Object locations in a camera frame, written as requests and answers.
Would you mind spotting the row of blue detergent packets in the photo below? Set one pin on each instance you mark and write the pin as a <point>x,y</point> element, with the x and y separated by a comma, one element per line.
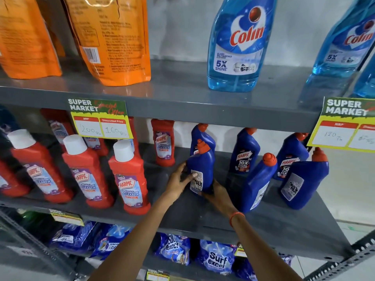
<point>216,257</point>

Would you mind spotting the green yellow price tag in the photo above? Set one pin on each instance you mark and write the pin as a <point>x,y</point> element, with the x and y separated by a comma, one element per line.
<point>342,128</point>
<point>99,122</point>

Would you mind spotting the person's left forearm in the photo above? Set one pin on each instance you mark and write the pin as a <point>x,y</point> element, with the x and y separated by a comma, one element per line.
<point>137,239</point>

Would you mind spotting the row of red bottles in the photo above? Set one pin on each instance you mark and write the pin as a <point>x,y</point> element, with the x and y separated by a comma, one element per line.
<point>85,169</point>

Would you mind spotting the person's right thumb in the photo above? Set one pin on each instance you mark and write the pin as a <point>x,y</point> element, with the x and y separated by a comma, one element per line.
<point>216,185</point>

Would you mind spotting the person's right forearm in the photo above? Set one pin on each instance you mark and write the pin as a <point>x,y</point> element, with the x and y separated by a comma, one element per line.
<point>260,251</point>

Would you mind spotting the small yellow shelf tag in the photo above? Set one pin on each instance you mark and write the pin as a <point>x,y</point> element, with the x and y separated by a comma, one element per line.
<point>240,251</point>
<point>66,218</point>
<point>157,275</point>

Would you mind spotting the person's left thumb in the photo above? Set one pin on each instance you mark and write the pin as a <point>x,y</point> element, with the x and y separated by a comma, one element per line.
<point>189,176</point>

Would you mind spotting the blue toilet cleaner bottle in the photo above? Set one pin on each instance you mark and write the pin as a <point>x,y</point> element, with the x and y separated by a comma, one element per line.
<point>203,162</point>

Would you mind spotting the person's right hand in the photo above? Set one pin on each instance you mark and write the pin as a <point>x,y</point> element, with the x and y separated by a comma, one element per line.
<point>220,200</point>

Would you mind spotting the person's left hand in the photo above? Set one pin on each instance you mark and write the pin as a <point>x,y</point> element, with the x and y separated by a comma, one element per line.
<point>175,184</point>

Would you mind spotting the light blue glass cleaner bottle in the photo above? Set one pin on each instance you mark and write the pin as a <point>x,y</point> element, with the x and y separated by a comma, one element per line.
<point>342,40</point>
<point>367,83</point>
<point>238,46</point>

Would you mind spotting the dark green bottle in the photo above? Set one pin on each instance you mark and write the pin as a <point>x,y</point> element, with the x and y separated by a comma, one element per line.
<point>30,218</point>

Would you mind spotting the orange wrist band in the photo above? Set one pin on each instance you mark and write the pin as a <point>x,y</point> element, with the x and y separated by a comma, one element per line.
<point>236,215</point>

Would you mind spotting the row of blue bottles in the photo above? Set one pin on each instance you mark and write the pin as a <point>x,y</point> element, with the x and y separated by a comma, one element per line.
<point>304,178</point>

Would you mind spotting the orange refill pouch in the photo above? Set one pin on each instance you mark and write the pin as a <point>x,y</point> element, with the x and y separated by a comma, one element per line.
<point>23,37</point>
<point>54,32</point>
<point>111,35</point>

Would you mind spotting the grey metal shelving rack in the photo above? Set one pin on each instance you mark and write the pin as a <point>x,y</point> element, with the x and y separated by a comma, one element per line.
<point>181,96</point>

